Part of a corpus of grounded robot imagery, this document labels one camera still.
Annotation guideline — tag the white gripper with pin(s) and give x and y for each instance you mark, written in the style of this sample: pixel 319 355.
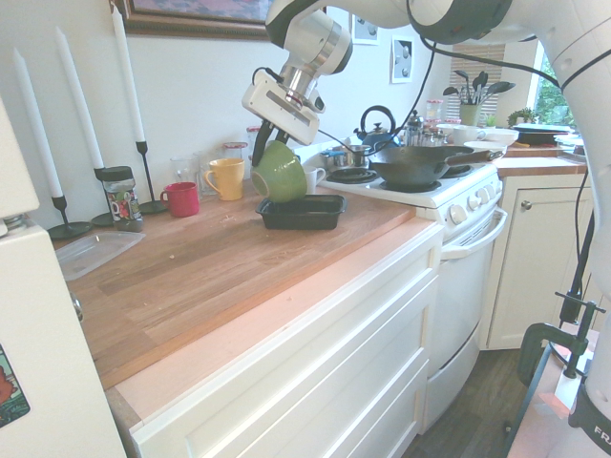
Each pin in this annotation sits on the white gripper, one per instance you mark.
pixel 281 112

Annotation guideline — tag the green ceramic bowl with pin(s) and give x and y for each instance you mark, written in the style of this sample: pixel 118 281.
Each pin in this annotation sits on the green ceramic bowl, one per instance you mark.
pixel 281 174

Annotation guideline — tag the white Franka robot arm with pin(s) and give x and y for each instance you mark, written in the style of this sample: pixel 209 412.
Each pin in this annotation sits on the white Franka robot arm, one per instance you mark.
pixel 549 28

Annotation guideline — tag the black plastic tray box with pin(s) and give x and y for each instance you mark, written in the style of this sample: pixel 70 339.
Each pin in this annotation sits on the black plastic tray box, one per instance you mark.
pixel 305 214

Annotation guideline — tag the short jar red checkered lid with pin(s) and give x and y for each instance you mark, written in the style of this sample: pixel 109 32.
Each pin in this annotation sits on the short jar red checkered lid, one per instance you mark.
pixel 235 150

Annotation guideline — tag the yellow ceramic mug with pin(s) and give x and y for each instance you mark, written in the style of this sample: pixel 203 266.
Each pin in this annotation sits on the yellow ceramic mug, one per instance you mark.
pixel 229 179

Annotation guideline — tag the plain white mug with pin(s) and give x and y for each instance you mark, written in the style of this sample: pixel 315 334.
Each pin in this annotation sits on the plain white mug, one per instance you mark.
pixel 315 179

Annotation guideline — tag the clear drinking glass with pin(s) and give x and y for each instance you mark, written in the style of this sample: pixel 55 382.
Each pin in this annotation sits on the clear drinking glass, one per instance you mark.
pixel 205 167

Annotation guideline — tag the black coil burner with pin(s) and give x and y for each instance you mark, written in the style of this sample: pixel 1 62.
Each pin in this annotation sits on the black coil burner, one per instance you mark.
pixel 353 175

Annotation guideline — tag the clear glass mug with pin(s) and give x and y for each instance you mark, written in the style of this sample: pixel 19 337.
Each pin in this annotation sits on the clear glass mug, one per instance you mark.
pixel 183 171

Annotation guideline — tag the red enamel mug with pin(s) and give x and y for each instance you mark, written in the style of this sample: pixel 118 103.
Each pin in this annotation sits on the red enamel mug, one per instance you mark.
pixel 183 200

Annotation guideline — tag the tall black candle holder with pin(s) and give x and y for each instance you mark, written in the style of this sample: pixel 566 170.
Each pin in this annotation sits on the tall black candle holder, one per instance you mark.
pixel 145 167

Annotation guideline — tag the dark framed painting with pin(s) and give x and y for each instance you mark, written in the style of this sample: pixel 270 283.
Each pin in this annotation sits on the dark framed painting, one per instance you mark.
pixel 191 24

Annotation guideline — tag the glass french press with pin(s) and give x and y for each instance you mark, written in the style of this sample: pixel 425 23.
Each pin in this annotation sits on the glass french press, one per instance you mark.
pixel 414 129

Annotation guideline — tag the tall white taper candle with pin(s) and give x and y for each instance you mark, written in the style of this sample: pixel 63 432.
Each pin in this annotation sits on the tall white taper candle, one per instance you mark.
pixel 128 76

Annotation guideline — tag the spice jar with black lid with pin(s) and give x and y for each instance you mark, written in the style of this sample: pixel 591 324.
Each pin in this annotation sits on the spice jar with black lid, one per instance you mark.
pixel 121 200

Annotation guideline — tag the glass spice shakers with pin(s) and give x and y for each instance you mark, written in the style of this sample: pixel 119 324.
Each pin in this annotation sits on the glass spice shakers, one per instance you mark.
pixel 434 137

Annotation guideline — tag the small jar red lid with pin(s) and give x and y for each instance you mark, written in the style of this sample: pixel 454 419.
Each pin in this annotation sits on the small jar red lid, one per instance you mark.
pixel 434 112

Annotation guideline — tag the white coffee mug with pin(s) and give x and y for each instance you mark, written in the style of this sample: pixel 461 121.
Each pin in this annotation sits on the white coffee mug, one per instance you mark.
pixel 465 136

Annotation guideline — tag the medium white taper candle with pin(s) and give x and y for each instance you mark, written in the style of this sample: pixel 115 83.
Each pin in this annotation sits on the medium white taper candle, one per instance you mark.
pixel 78 100

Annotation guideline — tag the pale green utensil cup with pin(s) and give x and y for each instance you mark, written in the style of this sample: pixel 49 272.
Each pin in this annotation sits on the pale green utensil cup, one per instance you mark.
pixel 469 115

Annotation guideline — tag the shallow white bowl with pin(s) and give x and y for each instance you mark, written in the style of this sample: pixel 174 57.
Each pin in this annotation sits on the shallow white bowl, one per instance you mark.
pixel 482 145

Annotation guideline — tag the clear plastic lid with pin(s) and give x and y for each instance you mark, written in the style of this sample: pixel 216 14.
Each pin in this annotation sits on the clear plastic lid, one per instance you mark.
pixel 93 253

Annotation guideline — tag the black kitchen utensils bunch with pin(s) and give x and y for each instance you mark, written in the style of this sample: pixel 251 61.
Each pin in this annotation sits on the black kitchen utensils bunch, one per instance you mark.
pixel 477 86

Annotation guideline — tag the wooden window blinds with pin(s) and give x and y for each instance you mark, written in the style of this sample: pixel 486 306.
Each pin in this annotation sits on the wooden window blinds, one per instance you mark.
pixel 477 76

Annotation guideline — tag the white drawer cabinet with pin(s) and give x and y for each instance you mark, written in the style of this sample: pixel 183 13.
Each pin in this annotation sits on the white drawer cabinet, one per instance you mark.
pixel 310 358

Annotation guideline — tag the short black candle holder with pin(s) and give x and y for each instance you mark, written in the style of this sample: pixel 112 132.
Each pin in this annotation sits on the short black candle holder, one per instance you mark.
pixel 67 230

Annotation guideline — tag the white electric stove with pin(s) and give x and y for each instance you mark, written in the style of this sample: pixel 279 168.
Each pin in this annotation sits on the white electric stove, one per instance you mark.
pixel 458 267

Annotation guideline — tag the wide white bowl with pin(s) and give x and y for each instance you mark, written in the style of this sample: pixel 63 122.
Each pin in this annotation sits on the wide white bowl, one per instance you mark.
pixel 501 135

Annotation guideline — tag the short white taper candle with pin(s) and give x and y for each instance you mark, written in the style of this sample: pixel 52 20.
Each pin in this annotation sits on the short white taper candle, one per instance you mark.
pixel 38 129

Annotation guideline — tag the small green potted plant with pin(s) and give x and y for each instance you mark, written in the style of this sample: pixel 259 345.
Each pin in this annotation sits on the small green potted plant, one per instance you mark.
pixel 519 116

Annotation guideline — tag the metal cabinet knob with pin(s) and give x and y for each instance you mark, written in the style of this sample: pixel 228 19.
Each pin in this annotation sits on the metal cabinet knob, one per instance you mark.
pixel 526 205

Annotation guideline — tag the black frying pan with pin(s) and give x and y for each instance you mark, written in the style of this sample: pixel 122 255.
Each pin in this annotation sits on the black frying pan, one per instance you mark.
pixel 544 133

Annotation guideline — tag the white door cabinet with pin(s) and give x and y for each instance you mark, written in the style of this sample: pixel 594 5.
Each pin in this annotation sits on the white door cabinet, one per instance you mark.
pixel 534 267

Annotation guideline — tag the clear glass dish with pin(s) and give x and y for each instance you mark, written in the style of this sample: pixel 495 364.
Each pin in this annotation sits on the clear glass dish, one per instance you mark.
pixel 573 145

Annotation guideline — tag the black stand pole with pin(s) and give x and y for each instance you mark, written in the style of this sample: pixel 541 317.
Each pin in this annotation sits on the black stand pole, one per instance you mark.
pixel 582 257

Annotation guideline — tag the green c-clamp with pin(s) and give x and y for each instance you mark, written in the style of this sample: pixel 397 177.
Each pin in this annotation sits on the green c-clamp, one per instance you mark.
pixel 532 353

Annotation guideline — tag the colourful fridge magnet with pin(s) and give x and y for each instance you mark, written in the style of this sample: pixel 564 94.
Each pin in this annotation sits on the colourful fridge magnet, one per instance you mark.
pixel 12 391

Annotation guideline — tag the robot mounting table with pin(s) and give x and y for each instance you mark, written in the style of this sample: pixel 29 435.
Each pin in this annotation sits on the robot mounting table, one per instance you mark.
pixel 539 424

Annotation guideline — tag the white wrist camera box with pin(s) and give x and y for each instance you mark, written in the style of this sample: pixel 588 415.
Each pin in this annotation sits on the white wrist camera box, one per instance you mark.
pixel 319 103

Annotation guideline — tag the small grey wall print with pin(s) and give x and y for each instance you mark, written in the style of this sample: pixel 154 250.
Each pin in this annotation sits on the small grey wall print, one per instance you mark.
pixel 366 29

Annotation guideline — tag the large grey wall print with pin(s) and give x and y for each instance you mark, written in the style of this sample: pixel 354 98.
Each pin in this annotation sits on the large grey wall print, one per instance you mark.
pixel 403 59

